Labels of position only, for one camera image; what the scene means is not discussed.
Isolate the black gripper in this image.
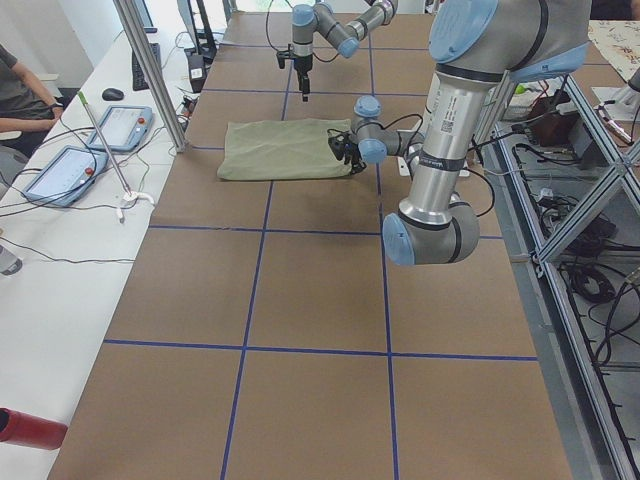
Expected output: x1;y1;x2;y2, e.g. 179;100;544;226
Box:
327;128;367;175
276;43;313;102

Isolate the sage green long-sleeve shirt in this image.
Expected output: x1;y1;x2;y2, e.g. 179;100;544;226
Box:
217;118;350;181

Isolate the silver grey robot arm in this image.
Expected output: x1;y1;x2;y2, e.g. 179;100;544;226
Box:
328;0;591;265
327;95;425;177

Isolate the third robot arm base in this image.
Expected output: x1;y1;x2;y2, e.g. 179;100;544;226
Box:
593;70;639;146

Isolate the black keyboard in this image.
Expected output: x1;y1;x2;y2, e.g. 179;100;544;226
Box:
131;42;163;92

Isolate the far blue teach pendant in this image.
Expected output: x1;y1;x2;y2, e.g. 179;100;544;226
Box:
89;105;153;153

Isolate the blue teach pendant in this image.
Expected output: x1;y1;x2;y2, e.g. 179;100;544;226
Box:
22;146;108;207
89;105;153;153

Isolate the black computer mouse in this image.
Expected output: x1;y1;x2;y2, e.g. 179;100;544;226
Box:
102;88;125;101

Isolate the grey rod with green tip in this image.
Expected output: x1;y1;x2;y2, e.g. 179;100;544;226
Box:
78;91;155;223

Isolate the near blue teach pendant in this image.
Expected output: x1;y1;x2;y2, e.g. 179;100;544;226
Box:
22;146;108;207

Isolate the seated person in dark shirt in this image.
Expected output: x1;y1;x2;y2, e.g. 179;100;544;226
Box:
1;46;64;158

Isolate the red metal bottle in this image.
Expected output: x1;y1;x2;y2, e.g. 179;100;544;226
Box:
1;408;68;450

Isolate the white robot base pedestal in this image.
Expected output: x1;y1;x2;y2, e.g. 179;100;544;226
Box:
396;114;471;178

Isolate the aluminium frame post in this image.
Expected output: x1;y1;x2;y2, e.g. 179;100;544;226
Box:
113;0;186;153

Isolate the aluminium side frame rail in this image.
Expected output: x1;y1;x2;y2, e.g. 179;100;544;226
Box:
483;65;639;479

